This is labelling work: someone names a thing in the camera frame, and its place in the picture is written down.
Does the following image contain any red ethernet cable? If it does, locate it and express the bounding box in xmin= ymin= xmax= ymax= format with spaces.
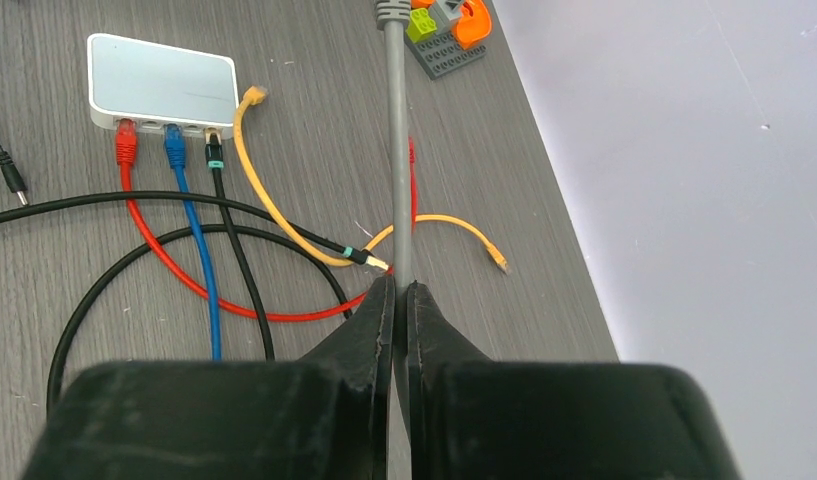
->
xmin=113 ymin=119 xmax=420 ymax=325

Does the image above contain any grey lego baseplate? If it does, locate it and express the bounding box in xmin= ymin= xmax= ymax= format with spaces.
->
xmin=405 ymin=32 xmax=487 ymax=80

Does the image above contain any long black ethernet cable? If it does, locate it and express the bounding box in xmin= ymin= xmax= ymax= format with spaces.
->
xmin=45 ymin=129 xmax=353 ymax=419

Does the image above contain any white network switch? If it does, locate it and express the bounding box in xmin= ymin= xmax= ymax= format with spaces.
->
xmin=86 ymin=33 xmax=239 ymax=140

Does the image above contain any lime green lego brick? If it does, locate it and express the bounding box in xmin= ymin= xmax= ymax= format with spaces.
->
xmin=406 ymin=8 xmax=437 ymax=44

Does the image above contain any blue ethernet cable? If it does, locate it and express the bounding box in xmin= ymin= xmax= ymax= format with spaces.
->
xmin=164 ymin=123 xmax=224 ymax=363

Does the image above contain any grey ethernet cable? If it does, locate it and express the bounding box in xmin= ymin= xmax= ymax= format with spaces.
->
xmin=374 ymin=0 xmax=415 ymax=480

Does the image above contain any black power adapter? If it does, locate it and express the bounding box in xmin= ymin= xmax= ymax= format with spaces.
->
xmin=0 ymin=140 xmax=30 ymax=207

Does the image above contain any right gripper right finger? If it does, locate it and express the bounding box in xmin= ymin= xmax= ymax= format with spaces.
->
xmin=405 ymin=283 xmax=740 ymax=479

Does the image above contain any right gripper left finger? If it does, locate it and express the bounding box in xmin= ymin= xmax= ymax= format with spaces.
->
xmin=24 ymin=276 xmax=396 ymax=479

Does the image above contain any orange S-shaped block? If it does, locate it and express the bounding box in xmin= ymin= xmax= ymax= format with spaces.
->
xmin=410 ymin=0 xmax=493 ymax=48

